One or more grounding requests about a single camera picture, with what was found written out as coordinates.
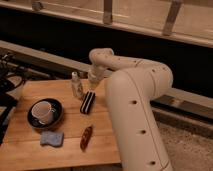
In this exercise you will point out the white cup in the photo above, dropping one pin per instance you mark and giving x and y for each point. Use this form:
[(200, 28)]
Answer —
[(43, 112)]

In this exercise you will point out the metal window bracket right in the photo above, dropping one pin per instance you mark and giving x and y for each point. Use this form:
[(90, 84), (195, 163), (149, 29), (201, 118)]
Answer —
[(171, 17)]

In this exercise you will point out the black saucer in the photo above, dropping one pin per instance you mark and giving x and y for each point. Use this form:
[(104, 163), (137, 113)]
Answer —
[(57, 115)]

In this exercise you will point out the round metal window knob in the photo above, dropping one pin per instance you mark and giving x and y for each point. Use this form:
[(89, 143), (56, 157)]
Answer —
[(36, 5)]

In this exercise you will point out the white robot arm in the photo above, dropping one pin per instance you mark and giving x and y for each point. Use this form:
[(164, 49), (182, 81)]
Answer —
[(131, 87)]

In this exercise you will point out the metal window bracket centre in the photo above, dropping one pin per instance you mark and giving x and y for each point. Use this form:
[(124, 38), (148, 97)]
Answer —
[(107, 11)]

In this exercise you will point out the small clear bottle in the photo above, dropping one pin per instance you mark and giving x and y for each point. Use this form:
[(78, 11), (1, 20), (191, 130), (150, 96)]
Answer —
[(77, 86)]

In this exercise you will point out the blue sponge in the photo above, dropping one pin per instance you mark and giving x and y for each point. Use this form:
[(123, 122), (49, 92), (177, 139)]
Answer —
[(54, 139)]

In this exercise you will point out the metal window bracket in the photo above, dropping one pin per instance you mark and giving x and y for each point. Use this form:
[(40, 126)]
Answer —
[(107, 11), (171, 17)]

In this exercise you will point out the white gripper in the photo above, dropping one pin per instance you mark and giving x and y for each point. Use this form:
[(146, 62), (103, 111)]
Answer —
[(94, 77)]

